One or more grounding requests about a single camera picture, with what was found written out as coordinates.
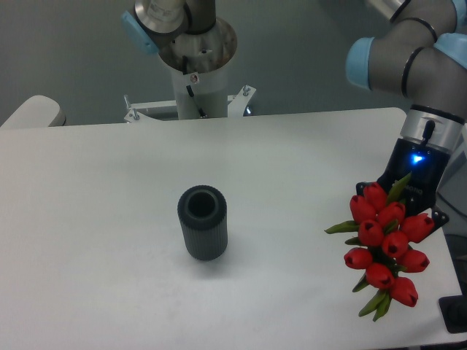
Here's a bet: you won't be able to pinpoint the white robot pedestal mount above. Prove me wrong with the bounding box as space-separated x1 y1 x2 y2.
124 66 256 123

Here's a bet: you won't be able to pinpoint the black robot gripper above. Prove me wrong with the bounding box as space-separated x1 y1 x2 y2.
356 139 450 233

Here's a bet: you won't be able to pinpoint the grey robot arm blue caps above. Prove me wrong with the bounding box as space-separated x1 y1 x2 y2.
345 1 466 229

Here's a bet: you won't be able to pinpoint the red tulip bouquet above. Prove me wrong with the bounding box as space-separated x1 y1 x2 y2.
325 174 435 321

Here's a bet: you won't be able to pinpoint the black device at table edge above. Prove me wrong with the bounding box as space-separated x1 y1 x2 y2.
439 295 466 334

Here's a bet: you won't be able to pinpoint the black ribbed cylindrical vase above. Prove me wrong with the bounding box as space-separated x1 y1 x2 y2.
177 185 228 261

